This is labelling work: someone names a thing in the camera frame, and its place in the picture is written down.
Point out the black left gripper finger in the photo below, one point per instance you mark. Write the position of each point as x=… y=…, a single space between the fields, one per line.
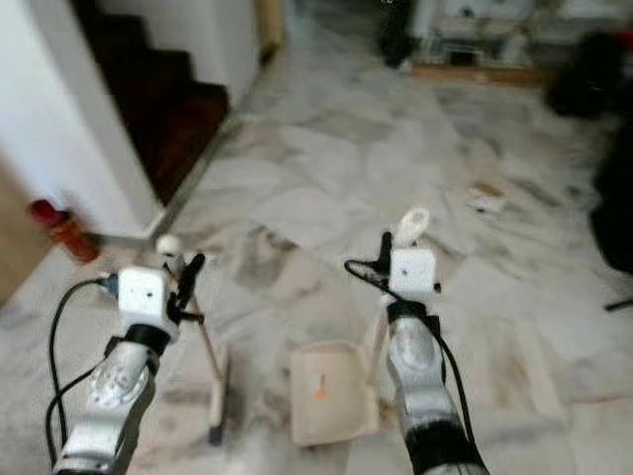
x=194 y=275

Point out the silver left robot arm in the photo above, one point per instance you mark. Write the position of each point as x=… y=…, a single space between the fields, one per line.
x=114 y=386

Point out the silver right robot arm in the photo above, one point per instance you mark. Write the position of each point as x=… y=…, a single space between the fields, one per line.
x=420 y=366

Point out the red bottle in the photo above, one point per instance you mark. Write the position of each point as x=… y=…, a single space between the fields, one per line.
x=64 y=231

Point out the dark wooden staircase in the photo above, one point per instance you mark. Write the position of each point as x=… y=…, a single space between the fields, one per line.
x=168 y=104

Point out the brown wooden door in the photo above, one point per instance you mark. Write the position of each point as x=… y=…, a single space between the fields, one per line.
x=15 y=237

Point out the long wooden plank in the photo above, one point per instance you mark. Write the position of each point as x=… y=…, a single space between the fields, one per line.
x=485 y=75

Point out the tall black object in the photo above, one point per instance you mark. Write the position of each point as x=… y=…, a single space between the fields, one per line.
x=396 y=32

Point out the sewing machine table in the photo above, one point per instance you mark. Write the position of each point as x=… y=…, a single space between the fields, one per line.
x=480 y=32

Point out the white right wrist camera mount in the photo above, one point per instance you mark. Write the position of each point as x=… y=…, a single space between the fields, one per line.
x=413 y=271

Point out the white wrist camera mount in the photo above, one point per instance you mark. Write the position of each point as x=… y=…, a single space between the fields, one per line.
x=413 y=271
x=143 y=295

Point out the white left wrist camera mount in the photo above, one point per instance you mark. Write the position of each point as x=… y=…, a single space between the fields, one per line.
x=143 y=295

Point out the light wooden post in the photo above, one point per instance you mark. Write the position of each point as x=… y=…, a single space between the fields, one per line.
x=269 y=25

